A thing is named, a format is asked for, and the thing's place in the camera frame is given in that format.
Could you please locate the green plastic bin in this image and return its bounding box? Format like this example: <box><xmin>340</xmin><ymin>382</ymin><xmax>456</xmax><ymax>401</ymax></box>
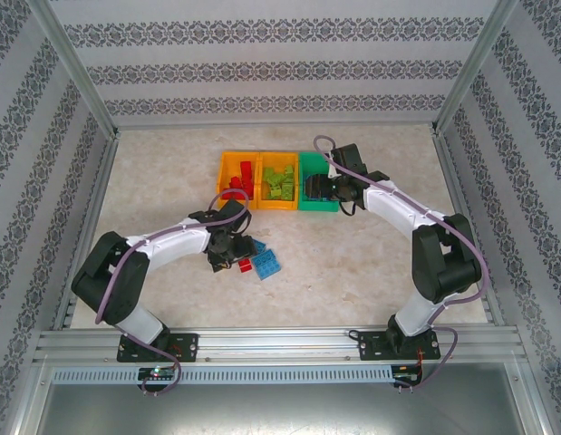
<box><xmin>297</xmin><ymin>151</ymin><xmax>341</xmax><ymax>213</ymax></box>

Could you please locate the large blue lego brick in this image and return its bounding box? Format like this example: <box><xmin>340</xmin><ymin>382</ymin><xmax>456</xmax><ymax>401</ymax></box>
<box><xmin>253</xmin><ymin>249</ymin><xmax>284</xmax><ymax>280</ymax></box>

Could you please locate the orange plastic bin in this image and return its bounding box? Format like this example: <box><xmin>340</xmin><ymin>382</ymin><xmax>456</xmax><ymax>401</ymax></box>
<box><xmin>215</xmin><ymin>151</ymin><xmax>263</xmax><ymax>212</ymax></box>

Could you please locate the yellow plastic bin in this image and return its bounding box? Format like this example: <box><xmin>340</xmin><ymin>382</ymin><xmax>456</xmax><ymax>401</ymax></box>
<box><xmin>256</xmin><ymin>151</ymin><xmax>302</xmax><ymax>213</ymax></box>

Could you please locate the green circuit board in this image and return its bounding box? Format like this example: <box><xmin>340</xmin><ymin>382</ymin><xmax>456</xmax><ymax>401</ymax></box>
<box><xmin>392</xmin><ymin>363</ymin><xmax>425</xmax><ymax>385</ymax></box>
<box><xmin>138</xmin><ymin>365</ymin><xmax>178</xmax><ymax>382</ymax></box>

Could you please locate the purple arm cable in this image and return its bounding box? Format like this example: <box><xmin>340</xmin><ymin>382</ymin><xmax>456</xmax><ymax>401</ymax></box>
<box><xmin>94</xmin><ymin>188</ymin><xmax>255</xmax><ymax>325</ymax></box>
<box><xmin>313</xmin><ymin>134</ymin><xmax>489</xmax><ymax>314</ymax></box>

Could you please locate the aluminium side rail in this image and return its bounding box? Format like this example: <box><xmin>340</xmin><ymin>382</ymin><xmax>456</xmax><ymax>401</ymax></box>
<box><xmin>431</xmin><ymin>129</ymin><xmax>506</xmax><ymax>327</ymax></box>
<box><xmin>51</xmin><ymin>129</ymin><xmax>122</xmax><ymax>330</ymax></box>

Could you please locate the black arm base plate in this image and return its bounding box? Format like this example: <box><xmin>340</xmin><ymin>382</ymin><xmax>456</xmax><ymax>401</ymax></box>
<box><xmin>115</xmin><ymin>332</ymin><xmax>200</xmax><ymax>364</ymax></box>
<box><xmin>356</xmin><ymin>329</ymin><xmax>443</xmax><ymax>363</ymax></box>

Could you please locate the aluminium front rail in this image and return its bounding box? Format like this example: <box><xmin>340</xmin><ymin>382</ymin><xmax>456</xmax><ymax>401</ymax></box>
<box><xmin>33</xmin><ymin>324</ymin><xmax>528</xmax><ymax>366</ymax></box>

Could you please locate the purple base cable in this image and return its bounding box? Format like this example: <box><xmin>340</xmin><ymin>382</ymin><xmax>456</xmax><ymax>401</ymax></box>
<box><xmin>121</xmin><ymin>333</ymin><xmax>184</xmax><ymax>395</ymax></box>
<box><xmin>397</xmin><ymin>326</ymin><xmax>459</xmax><ymax>393</ymax></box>

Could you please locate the slotted grey cable duct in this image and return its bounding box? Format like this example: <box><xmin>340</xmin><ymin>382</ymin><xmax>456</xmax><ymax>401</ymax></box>
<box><xmin>50</xmin><ymin>365</ymin><xmax>396</xmax><ymax>385</ymax></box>

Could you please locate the aluminium frame post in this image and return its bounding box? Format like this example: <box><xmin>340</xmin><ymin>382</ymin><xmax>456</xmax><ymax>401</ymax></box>
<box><xmin>28</xmin><ymin>0</ymin><xmax>121</xmax><ymax>140</ymax></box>
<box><xmin>430</xmin><ymin>0</ymin><xmax>520</xmax><ymax>137</ymax></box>

